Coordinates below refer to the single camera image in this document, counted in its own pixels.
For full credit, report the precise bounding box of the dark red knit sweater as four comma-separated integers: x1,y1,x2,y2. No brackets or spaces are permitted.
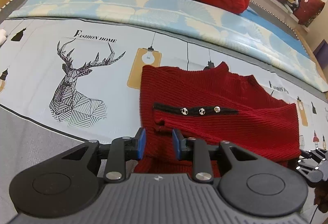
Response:
135,63,300,174

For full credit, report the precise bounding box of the person right hand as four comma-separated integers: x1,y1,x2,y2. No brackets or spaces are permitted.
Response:
314,181,328,213

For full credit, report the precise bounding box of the deer print bed sheet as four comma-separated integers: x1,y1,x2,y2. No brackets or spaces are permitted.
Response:
1,18,327,150

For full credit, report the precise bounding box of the light blue patterned blanket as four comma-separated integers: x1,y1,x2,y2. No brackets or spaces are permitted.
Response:
10,0,327,92

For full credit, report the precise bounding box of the dark red cushion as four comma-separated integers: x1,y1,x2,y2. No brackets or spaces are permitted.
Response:
294,0,325,27

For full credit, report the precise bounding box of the white folded garment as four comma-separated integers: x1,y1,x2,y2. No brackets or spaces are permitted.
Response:
0,29,7,46

